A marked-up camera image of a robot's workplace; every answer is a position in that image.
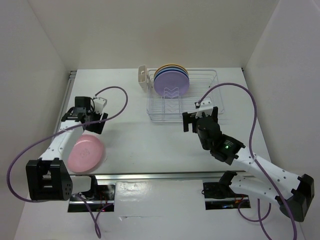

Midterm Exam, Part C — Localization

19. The purple plate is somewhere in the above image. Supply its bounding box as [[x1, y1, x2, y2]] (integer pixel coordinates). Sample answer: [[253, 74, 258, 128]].
[[154, 71, 190, 96]]

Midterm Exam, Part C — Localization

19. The blue plate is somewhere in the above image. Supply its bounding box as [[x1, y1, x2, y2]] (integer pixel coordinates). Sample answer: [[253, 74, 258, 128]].
[[154, 68, 189, 78]]

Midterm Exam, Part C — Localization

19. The cream plate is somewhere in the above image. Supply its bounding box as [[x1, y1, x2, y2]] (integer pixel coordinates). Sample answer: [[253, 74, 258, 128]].
[[155, 67, 188, 74]]

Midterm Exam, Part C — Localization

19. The orange plate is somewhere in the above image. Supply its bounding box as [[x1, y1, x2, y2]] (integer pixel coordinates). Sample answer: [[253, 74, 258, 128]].
[[156, 63, 187, 72]]

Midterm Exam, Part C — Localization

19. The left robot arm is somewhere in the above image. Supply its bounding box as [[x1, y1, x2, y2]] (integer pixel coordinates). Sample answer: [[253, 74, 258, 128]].
[[25, 96, 108, 201]]

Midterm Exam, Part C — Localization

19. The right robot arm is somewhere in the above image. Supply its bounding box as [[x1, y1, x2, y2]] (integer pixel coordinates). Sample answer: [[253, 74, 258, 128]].
[[182, 106, 315, 222]]

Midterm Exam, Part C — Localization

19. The pink plate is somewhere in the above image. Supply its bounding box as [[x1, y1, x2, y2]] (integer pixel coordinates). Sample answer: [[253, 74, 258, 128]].
[[67, 134, 105, 173]]

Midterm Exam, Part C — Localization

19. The cream cutlery holder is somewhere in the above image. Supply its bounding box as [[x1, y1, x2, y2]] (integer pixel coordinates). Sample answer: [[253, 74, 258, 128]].
[[138, 65, 150, 93]]

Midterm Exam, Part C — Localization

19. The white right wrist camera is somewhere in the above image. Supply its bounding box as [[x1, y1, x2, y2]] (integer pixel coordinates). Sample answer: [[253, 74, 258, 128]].
[[195, 97, 214, 119]]

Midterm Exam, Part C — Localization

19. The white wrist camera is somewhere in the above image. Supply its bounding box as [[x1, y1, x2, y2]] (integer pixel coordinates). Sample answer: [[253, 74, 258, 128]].
[[93, 97, 108, 115], [195, 97, 214, 119]]

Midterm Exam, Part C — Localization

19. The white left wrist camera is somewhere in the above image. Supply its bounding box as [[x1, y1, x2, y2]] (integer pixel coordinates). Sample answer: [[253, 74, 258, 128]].
[[93, 97, 108, 115]]

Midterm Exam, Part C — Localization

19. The white wire dish rack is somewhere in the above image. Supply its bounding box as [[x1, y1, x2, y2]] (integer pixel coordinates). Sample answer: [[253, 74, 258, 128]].
[[146, 68, 219, 124]]

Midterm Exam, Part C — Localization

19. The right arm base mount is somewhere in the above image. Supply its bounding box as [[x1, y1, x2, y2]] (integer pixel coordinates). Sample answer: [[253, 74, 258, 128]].
[[201, 182, 251, 211]]

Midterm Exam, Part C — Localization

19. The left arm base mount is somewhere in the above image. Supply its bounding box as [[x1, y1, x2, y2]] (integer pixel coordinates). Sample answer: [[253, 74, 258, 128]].
[[67, 181, 117, 213]]

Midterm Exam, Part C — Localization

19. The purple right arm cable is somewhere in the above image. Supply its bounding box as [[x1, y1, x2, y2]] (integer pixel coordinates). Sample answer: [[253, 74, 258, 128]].
[[194, 82, 298, 240]]

